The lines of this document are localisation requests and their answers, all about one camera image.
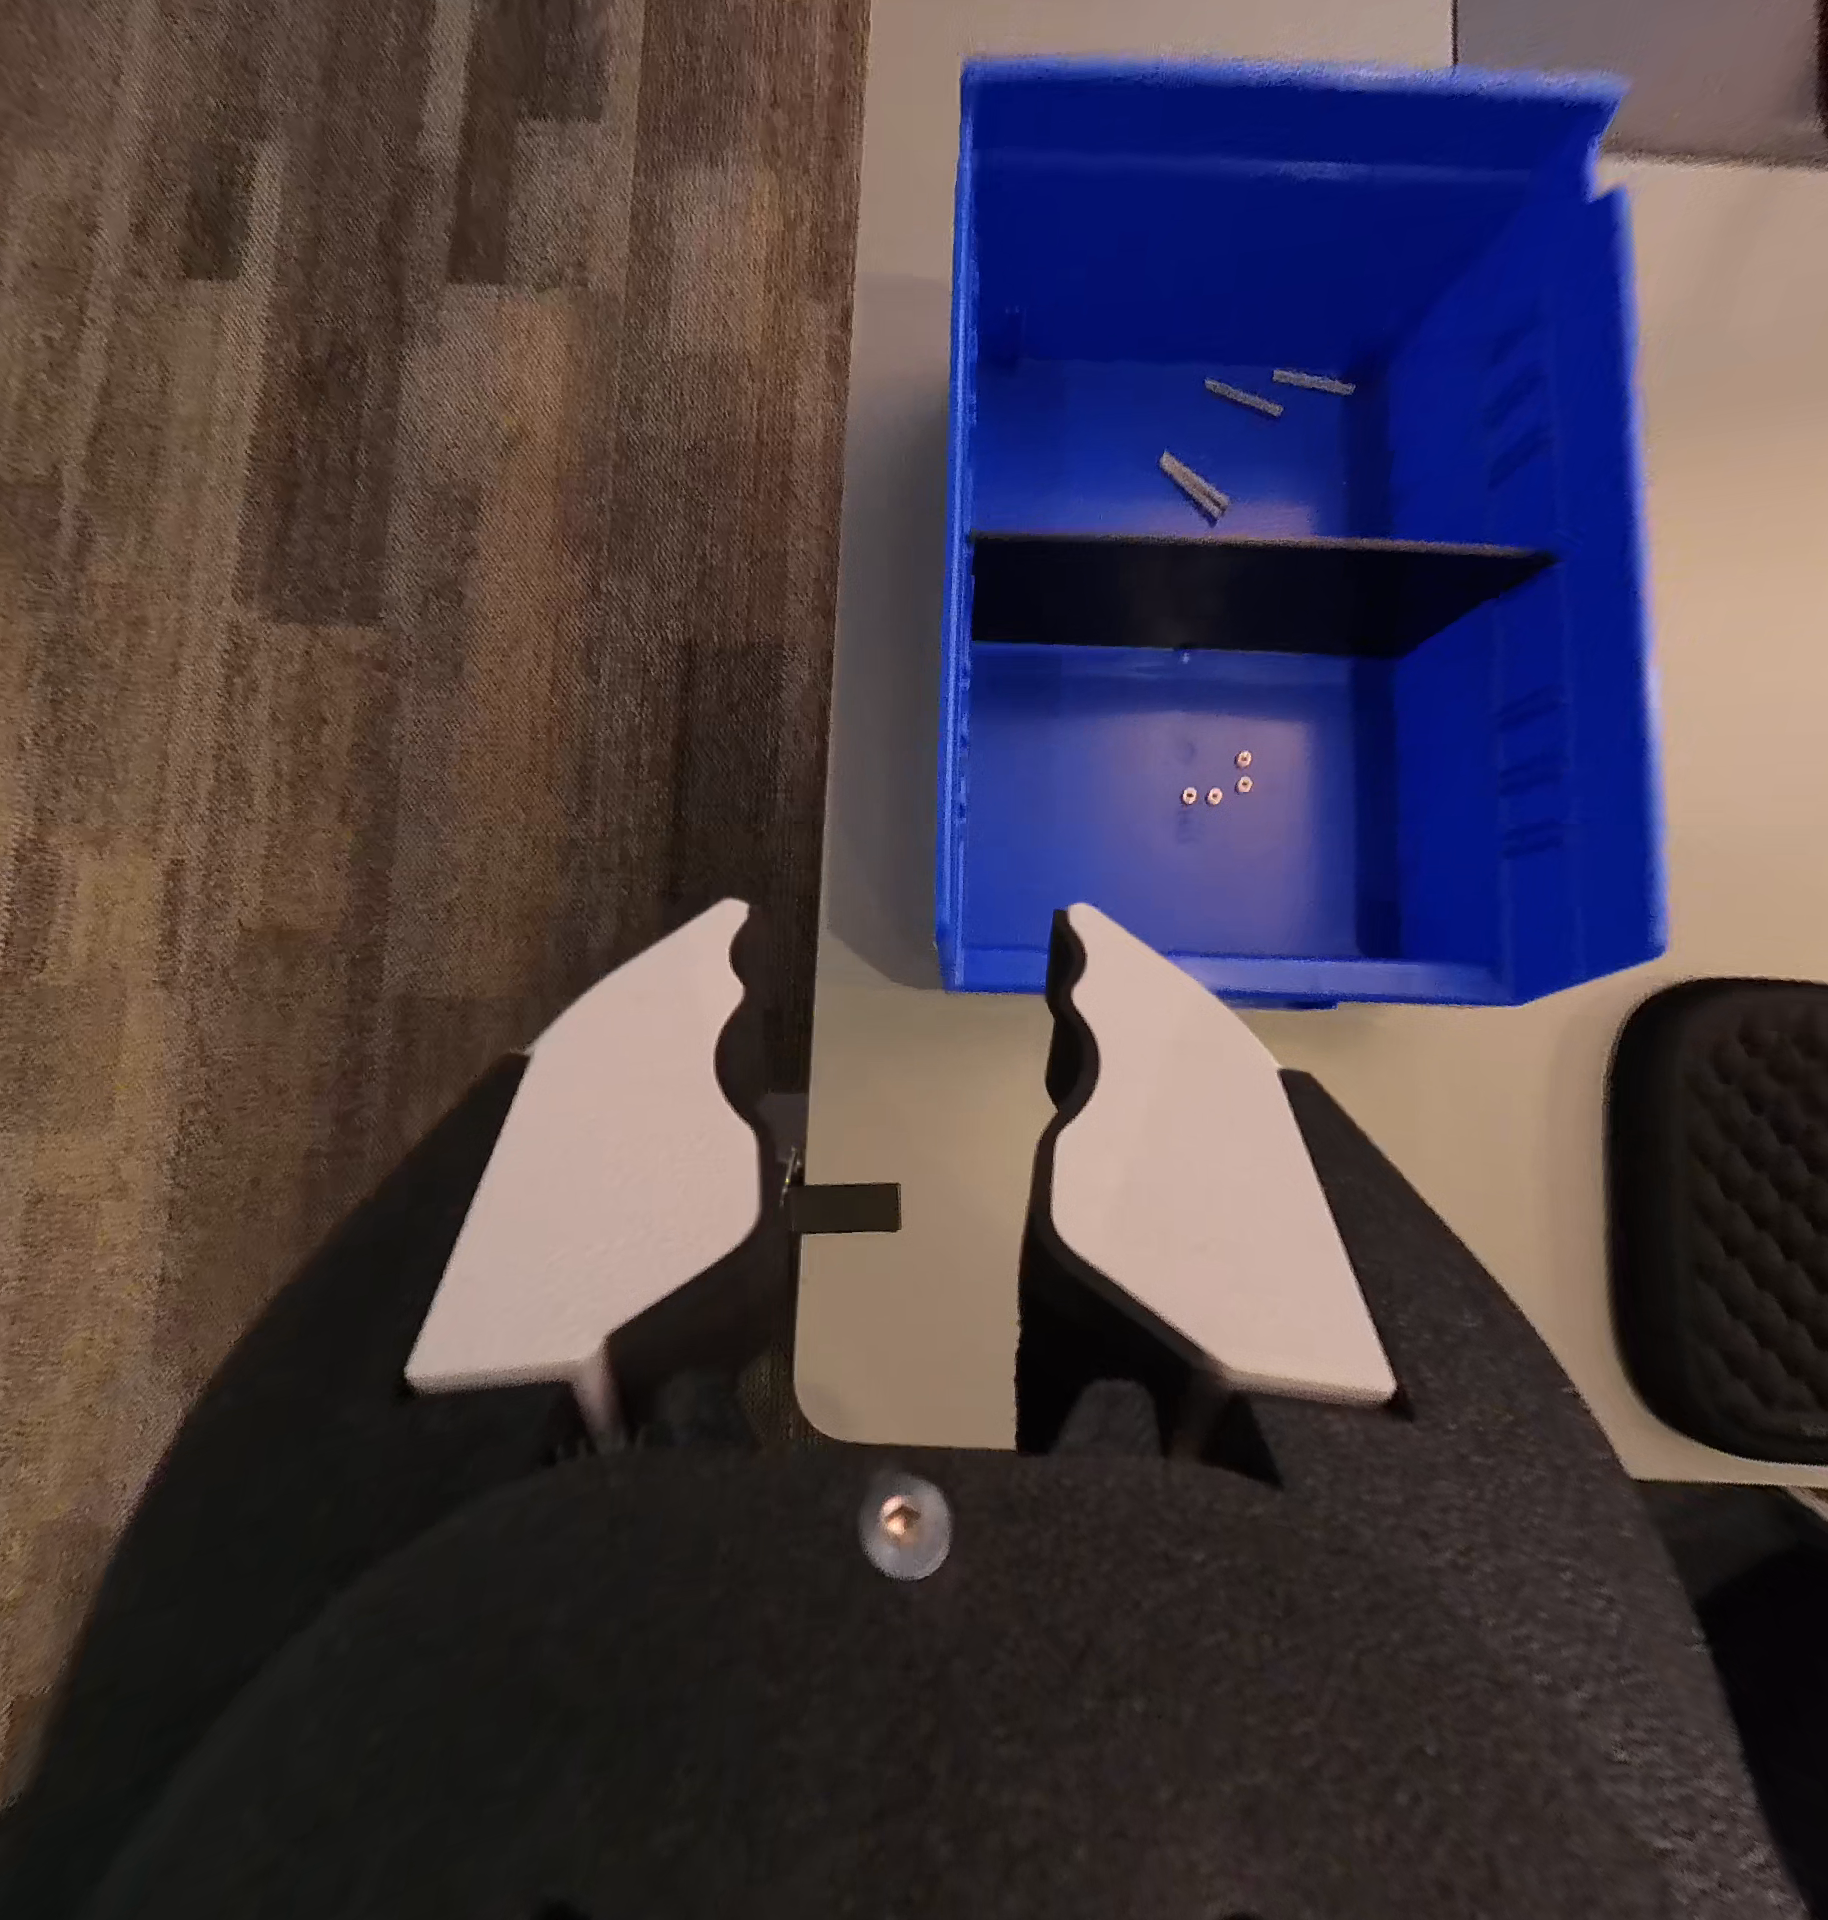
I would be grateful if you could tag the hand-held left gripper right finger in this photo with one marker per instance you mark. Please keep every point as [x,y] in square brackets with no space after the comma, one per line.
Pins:
[1199,1184]

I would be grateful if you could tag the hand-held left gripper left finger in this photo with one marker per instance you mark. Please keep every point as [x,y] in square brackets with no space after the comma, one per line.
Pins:
[614,1184]

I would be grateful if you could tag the long metal screw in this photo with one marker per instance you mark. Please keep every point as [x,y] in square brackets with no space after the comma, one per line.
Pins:
[1206,489]
[1244,399]
[1184,473]
[1312,381]

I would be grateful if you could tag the blue bin with black divider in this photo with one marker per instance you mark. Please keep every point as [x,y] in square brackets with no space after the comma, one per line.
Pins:
[1154,224]

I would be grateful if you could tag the black tape mark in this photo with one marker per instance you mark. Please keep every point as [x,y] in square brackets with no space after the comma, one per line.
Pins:
[851,1209]

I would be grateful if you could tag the black quilted pad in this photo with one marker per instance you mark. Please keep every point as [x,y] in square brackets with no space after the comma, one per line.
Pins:
[1754,1215]

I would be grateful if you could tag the black bin divider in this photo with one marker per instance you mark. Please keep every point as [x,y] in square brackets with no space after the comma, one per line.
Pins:
[1229,592]

